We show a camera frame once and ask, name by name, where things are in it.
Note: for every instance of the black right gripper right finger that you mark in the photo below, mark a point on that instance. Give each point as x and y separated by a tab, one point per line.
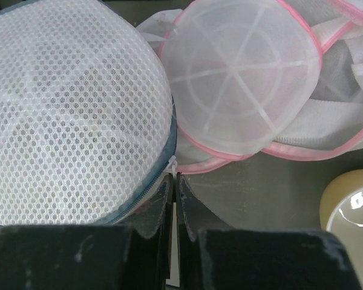
214	255

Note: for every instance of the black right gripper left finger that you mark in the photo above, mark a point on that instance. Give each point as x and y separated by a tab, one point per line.
131	254

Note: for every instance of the blue zipper white mesh bag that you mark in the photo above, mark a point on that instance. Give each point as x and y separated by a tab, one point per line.
87	120

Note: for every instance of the pink trimmed mesh laundry bag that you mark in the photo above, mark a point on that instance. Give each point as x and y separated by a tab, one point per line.
279	77

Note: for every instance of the yellow ceramic mug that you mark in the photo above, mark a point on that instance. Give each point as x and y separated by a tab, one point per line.
341	206

